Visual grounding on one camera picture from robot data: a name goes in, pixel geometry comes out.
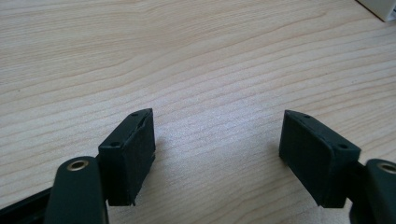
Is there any white cabinet with clear drawers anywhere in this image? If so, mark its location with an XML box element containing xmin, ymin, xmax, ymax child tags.
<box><xmin>355</xmin><ymin>0</ymin><xmax>396</xmax><ymax>23</ymax></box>

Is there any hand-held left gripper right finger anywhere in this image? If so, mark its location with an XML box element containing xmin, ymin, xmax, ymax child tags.
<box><xmin>278</xmin><ymin>109</ymin><xmax>362</xmax><ymax>209</ymax></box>

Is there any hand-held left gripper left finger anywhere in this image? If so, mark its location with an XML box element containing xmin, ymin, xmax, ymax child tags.
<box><xmin>98</xmin><ymin>107</ymin><xmax>157</xmax><ymax>207</ymax></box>

